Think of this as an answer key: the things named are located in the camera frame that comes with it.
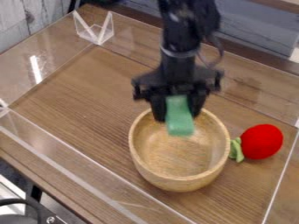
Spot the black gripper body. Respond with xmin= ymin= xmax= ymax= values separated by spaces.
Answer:
xmin=130 ymin=56 xmax=224 ymax=101

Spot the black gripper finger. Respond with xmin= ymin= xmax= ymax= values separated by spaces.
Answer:
xmin=149 ymin=95 xmax=165 ymax=123
xmin=188 ymin=92 xmax=207 ymax=117

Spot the green rectangular block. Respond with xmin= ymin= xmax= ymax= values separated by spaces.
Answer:
xmin=165 ymin=95 xmax=195 ymax=137

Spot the brown wooden bowl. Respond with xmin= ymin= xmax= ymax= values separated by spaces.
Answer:
xmin=128 ymin=109 xmax=229 ymax=193

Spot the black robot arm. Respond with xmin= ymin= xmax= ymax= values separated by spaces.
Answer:
xmin=130 ymin=0 xmax=224 ymax=123

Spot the red plush tomato toy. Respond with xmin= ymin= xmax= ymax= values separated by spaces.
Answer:
xmin=228 ymin=124 xmax=284 ymax=163

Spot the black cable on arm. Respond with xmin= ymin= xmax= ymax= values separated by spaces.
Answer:
xmin=195 ymin=31 xmax=227 ymax=71

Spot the clear acrylic corner bracket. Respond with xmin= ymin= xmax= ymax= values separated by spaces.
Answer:
xmin=72 ymin=11 xmax=114 ymax=46

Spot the clear acrylic front wall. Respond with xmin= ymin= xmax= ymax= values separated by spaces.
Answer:
xmin=0 ymin=108 xmax=196 ymax=224

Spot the black table frame bracket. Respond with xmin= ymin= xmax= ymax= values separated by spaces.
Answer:
xmin=0 ymin=183 xmax=68 ymax=224

